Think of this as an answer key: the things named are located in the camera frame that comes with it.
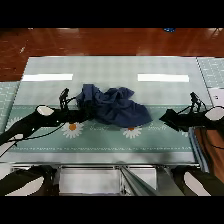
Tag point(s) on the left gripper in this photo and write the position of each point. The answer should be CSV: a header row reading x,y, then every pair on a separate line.
x,y
77,116

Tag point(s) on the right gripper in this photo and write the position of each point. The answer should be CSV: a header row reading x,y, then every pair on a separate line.
x,y
176,120

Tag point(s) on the blue shirt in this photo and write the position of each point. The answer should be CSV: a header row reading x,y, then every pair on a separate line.
x,y
116,106

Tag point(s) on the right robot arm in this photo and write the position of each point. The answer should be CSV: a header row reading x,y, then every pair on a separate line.
x,y
213,121

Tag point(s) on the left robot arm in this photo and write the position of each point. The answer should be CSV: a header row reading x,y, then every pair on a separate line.
x,y
31,120

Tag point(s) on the silver frame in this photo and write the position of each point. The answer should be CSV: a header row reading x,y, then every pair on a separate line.
x,y
140,186

